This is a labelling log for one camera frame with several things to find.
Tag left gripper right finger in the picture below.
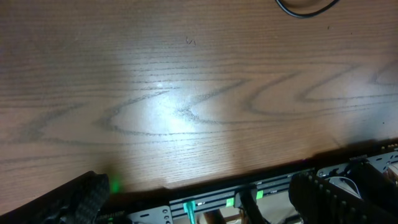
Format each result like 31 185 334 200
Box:
289 172 397 224

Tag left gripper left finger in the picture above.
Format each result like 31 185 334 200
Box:
1 171 110 224

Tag long black usb cable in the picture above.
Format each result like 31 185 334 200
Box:
274 0 340 19

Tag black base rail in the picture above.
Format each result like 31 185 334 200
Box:
96 139 397 223

